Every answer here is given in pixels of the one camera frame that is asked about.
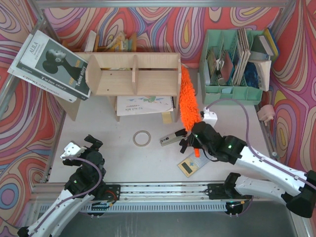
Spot blue yellow book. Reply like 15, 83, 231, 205
263, 28, 279, 58

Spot stack of thin books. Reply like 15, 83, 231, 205
232, 28, 250, 85

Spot black handled tool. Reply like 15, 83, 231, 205
179, 138, 191, 154

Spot books behind shelf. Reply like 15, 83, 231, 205
62, 31, 137, 52

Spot green desk organizer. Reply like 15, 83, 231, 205
199, 30, 263, 105

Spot red notebook in organizer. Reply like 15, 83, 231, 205
220, 50, 234, 82

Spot clear tape roll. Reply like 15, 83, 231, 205
132, 130, 151, 147

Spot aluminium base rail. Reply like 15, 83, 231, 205
29, 180, 302, 205

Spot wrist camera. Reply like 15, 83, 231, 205
60, 142, 86, 159
200, 107, 218, 127

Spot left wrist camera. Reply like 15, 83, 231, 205
60, 142, 86, 159

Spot gold grey calculator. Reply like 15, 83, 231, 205
177, 152, 210, 178

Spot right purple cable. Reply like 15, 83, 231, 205
206, 98, 309, 218

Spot orange microfiber duster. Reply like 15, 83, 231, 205
178, 64, 201, 158

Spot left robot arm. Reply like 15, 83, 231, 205
17, 134, 106, 237

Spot spiral drawing notebook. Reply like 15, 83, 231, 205
117, 96, 175, 117

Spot yellow sticky note pad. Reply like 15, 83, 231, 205
161, 112, 173, 124

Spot wooden bookshelf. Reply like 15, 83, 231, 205
54, 51, 182, 123

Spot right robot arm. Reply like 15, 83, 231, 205
189, 121, 316, 218

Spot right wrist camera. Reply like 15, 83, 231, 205
200, 107, 218, 127

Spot white book under Twins story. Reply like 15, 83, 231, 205
7, 34, 87, 103

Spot grey black stapler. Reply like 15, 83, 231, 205
159, 128, 188, 146

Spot pink tape dispenser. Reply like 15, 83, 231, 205
257, 104, 275, 126

